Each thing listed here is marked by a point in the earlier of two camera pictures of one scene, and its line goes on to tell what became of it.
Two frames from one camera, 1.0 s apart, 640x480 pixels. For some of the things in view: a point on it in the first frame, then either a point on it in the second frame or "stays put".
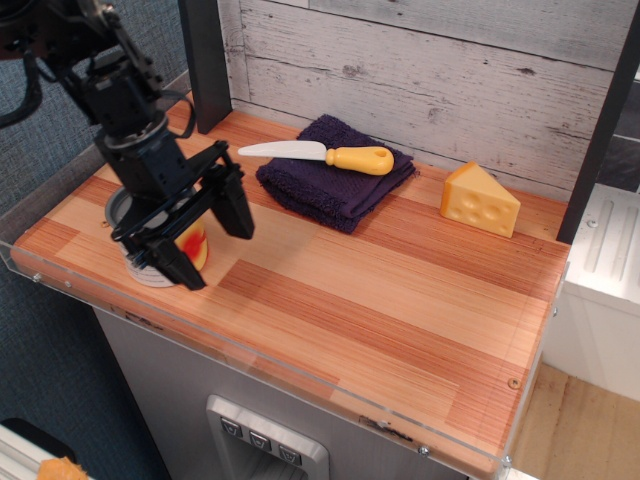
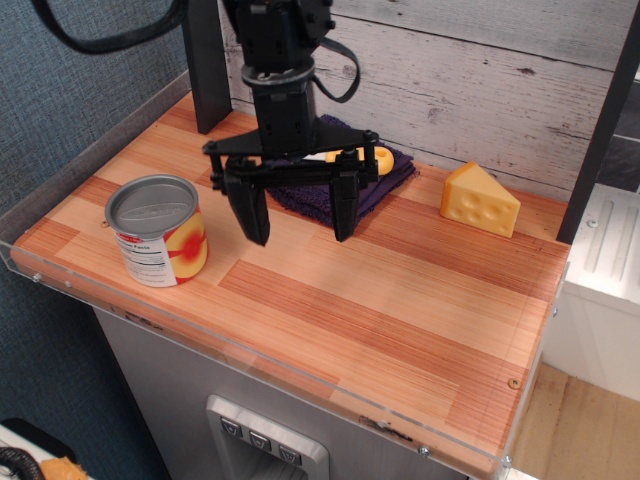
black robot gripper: x=164 y=182 -> x=290 y=148
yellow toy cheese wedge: x=471 y=196 stays put
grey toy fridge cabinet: x=169 y=383 stays put
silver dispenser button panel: x=249 y=446 stays put
